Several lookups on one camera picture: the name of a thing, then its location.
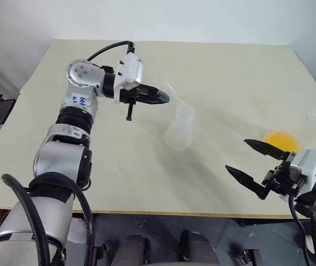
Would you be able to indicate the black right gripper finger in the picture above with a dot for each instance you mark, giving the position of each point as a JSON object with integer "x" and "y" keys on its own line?
{"x": 266, "y": 147}
{"x": 244, "y": 177}

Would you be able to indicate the dark rounded shape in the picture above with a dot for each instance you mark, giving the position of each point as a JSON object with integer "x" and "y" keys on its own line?
{"x": 199, "y": 249}
{"x": 134, "y": 250}

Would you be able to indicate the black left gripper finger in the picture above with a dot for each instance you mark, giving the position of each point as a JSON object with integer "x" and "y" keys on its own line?
{"x": 153, "y": 91}
{"x": 149, "y": 99}

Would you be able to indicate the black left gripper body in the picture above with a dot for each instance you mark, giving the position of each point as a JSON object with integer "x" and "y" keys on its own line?
{"x": 127, "y": 97}

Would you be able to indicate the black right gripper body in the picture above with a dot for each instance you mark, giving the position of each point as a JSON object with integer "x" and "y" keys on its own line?
{"x": 281, "y": 177}

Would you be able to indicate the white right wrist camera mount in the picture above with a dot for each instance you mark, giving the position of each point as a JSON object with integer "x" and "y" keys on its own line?
{"x": 309, "y": 167}

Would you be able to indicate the clear conical flask bottle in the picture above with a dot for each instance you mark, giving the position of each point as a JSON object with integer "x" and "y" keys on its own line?
{"x": 180, "y": 127}

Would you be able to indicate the clear plastic funnel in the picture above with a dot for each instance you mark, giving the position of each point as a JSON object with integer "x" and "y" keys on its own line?
{"x": 178, "y": 95}

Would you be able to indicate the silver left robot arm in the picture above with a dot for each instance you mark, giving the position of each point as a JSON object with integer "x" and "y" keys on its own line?
{"x": 55, "y": 160}

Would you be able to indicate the clear beaker with orange liquid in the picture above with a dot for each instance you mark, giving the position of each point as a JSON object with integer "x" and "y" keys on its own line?
{"x": 282, "y": 140}

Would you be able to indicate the white sticker blue writing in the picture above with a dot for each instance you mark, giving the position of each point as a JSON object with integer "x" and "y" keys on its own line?
{"x": 79, "y": 99}

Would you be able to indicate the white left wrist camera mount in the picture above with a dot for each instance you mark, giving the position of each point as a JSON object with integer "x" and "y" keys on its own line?
{"x": 129, "y": 72}

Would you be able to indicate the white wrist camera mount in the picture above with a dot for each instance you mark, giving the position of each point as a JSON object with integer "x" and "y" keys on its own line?
{"x": 129, "y": 72}
{"x": 309, "y": 167}

